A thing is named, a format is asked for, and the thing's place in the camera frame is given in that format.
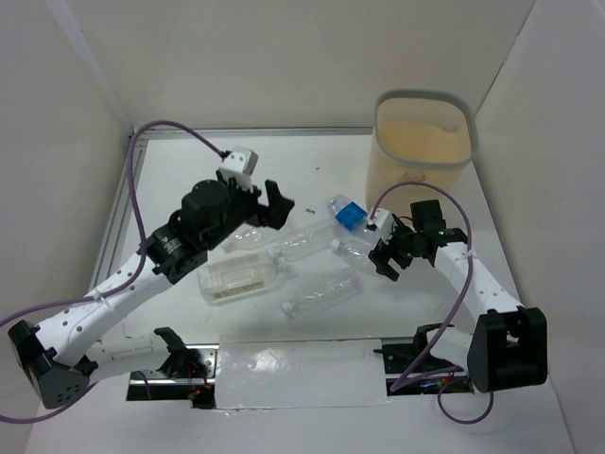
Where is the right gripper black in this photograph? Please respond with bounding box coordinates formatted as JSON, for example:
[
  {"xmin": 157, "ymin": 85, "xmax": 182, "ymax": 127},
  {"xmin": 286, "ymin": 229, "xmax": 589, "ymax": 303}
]
[{"xmin": 368, "ymin": 216, "xmax": 423, "ymax": 282}]

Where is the clear bottle white cap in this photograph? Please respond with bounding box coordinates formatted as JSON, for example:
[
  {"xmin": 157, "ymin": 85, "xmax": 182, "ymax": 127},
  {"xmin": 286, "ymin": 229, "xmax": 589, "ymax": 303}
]
[
  {"xmin": 280, "ymin": 268, "xmax": 362, "ymax": 319},
  {"xmin": 330, "ymin": 239, "xmax": 375, "ymax": 274}
]

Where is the crushed clear bottle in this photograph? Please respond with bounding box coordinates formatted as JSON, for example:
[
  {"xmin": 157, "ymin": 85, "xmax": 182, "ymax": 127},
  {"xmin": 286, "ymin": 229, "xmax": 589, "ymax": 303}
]
[{"xmin": 220, "ymin": 227, "xmax": 272, "ymax": 253}]

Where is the clear bottle white cap front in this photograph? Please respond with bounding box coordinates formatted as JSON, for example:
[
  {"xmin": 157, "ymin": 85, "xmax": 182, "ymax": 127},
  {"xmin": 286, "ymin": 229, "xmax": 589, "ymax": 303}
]
[{"xmin": 280, "ymin": 268, "xmax": 362, "ymax": 319}]

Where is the long clear bottle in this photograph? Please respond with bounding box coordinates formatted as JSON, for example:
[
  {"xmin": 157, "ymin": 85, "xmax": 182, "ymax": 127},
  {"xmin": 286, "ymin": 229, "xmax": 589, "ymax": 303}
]
[{"xmin": 267, "ymin": 218, "xmax": 337, "ymax": 262}]

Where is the blue label clear bottle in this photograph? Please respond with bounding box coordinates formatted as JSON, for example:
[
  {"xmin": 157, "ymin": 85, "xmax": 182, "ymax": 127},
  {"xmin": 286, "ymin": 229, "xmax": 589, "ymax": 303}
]
[{"xmin": 327, "ymin": 194, "xmax": 378, "ymax": 246}]

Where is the large square clear bottle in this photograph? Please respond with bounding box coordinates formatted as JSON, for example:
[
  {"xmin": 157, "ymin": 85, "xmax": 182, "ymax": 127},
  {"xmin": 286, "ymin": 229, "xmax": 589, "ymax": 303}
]
[{"xmin": 198, "ymin": 252, "xmax": 288, "ymax": 305}]

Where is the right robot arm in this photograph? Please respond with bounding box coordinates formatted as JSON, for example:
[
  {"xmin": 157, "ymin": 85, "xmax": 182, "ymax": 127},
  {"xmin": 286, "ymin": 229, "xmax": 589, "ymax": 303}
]
[{"xmin": 367, "ymin": 200, "xmax": 547, "ymax": 393}]

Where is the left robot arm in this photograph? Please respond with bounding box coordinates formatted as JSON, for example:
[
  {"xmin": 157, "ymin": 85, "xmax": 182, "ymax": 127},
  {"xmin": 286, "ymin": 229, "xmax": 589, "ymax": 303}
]
[{"xmin": 8, "ymin": 176, "xmax": 295, "ymax": 410}]

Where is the beige plastic bin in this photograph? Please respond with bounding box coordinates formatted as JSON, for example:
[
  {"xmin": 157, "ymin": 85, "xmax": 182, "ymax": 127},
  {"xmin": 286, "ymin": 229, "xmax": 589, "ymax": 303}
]
[{"xmin": 365, "ymin": 89, "xmax": 478, "ymax": 216}]

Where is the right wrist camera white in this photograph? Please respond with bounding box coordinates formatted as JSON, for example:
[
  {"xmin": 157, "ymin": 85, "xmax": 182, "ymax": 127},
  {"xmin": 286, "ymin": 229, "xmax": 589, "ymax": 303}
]
[{"xmin": 367, "ymin": 208, "xmax": 395, "ymax": 244}]

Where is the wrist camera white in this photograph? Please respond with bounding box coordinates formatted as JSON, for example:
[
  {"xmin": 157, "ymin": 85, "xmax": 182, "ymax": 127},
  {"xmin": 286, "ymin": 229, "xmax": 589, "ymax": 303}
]
[
  {"xmin": 218, "ymin": 147, "xmax": 258, "ymax": 185},
  {"xmin": 367, "ymin": 208, "xmax": 395, "ymax": 244}
]

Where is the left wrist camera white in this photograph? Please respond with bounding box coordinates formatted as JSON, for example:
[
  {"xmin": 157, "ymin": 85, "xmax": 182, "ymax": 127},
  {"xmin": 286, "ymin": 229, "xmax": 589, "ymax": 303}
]
[{"xmin": 218, "ymin": 147, "xmax": 258, "ymax": 185}]

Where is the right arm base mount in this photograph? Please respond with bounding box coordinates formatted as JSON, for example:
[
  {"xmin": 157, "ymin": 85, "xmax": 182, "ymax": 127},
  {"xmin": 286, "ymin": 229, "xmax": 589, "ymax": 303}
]
[{"xmin": 372, "ymin": 323, "xmax": 474, "ymax": 396}]

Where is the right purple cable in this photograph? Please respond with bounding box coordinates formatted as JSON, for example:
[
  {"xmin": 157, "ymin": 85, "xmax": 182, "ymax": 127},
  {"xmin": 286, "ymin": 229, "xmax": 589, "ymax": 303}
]
[{"xmin": 368, "ymin": 182, "xmax": 495, "ymax": 426}]

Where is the purple cable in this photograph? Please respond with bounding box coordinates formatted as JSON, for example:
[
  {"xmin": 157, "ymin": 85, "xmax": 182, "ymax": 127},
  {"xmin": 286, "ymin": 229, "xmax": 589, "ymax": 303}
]
[
  {"xmin": 368, "ymin": 182, "xmax": 495, "ymax": 426},
  {"xmin": 0, "ymin": 120, "xmax": 228, "ymax": 424}
]

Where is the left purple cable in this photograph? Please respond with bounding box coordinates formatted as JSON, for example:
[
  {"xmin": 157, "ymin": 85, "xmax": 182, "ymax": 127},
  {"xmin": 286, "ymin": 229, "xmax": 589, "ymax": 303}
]
[{"xmin": 0, "ymin": 120, "xmax": 228, "ymax": 424}]

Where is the aluminium frame rail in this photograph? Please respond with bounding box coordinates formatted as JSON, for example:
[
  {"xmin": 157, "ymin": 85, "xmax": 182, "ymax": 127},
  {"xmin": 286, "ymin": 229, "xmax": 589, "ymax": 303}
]
[{"xmin": 90, "ymin": 126, "xmax": 372, "ymax": 288}]

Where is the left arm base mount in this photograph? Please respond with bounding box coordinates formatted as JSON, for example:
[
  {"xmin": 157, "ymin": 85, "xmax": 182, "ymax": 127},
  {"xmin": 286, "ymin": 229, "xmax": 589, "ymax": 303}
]
[{"xmin": 126, "ymin": 327, "xmax": 218, "ymax": 410}]

